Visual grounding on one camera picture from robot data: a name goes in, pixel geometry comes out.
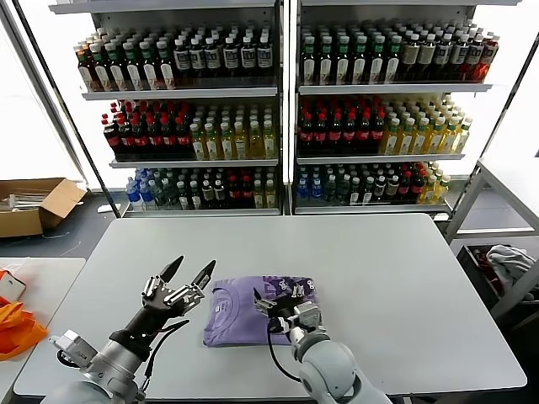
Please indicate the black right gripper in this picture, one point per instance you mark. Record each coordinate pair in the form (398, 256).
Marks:
(283, 313)

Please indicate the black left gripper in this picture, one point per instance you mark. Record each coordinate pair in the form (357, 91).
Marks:
(143, 326)

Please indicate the purple t-shirt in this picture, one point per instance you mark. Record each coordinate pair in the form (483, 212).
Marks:
(236, 311)

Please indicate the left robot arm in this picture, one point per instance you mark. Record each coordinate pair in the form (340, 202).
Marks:
(113, 362)

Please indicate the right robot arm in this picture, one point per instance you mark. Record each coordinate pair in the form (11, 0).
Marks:
(332, 370)

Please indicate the dark green bottle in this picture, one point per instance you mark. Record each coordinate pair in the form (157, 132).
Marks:
(160, 195)
(172, 195)
(330, 191)
(343, 191)

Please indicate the dark bottle white cap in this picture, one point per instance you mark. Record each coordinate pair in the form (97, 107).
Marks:
(183, 195)
(393, 189)
(355, 191)
(195, 195)
(380, 189)
(367, 191)
(208, 193)
(220, 193)

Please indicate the blue water bottle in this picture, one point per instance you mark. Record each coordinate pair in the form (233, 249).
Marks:
(146, 195)
(303, 191)
(316, 191)
(135, 195)

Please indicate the yellow juice bottle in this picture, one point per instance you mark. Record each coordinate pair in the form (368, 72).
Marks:
(421, 141)
(429, 191)
(391, 141)
(463, 139)
(258, 195)
(450, 140)
(198, 145)
(270, 195)
(240, 145)
(442, 189)
(212, 145)
(436, 140)
(269, 144)
(407, 141)
(255, 145)
(226, 145)

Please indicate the white paper scrap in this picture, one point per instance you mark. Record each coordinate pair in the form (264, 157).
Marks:
(104, 208)

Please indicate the cola bottle red cap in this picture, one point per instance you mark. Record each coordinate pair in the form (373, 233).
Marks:
(183, 141)
(306, 134)
(140, 141)
(246, 193)
(350, 134)
(364, 134)
(377, 134)
(321, 134)
(113, 141)
(155, 141)
(404, 187)
(169, 141)
(233, 193)
(417, 187)
(126, 141)
(335, 134)

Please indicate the orange cloth bag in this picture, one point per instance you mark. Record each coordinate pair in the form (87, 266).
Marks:
(17, 332)

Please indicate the white orange small box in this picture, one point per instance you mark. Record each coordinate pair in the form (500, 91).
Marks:
(10, 288)

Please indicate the open cardboard box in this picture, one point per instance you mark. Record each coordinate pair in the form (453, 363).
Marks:
(21, 223)

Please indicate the white packing tubes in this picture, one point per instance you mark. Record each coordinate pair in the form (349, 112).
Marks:
(21, 202)

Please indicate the black storage crate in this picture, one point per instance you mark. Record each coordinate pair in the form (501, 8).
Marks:
(465, 256)

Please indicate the grey metal shelf rack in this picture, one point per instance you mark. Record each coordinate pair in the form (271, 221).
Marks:
(181, 93)
(391, 89)

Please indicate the red garment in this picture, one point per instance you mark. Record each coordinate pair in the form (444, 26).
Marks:
(484, 269)

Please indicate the grey white garment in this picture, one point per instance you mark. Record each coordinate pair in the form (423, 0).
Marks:
(509, 258)

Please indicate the dark bottle blue label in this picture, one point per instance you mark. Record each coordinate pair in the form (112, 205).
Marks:
(182, 61)
(197, 60)
(264, 57)
(231, 59)
(211, 59)
(443, 56)
(460, 56)
(475, 56)
(248, 58)

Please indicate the red tea bottle white label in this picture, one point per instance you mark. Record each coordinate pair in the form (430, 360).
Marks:
(87, 76)

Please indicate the dark bottle beige label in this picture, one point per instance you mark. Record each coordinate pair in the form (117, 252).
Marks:
(426, 56)
(410, 56)

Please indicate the red orange drink bottle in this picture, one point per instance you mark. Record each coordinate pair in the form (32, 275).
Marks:
(489, 59)

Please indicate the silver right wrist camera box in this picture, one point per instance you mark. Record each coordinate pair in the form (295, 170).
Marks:
(309, 317)

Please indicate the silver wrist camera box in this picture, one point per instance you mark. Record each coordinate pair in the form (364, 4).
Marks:
(73, 347)
(309, 317)

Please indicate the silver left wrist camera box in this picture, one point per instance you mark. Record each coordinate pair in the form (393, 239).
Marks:
(73, 347)

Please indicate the dark diagonal frame pole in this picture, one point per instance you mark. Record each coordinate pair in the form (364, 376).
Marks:
(110, 198)

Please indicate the silver diagonal frame pole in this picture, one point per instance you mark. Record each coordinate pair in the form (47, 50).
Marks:
(57, 126)

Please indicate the grey metal frame table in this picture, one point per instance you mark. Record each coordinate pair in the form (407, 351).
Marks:
(488, 232)

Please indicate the thin diagonal frame pole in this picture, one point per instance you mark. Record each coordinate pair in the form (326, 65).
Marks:
(511, 94)

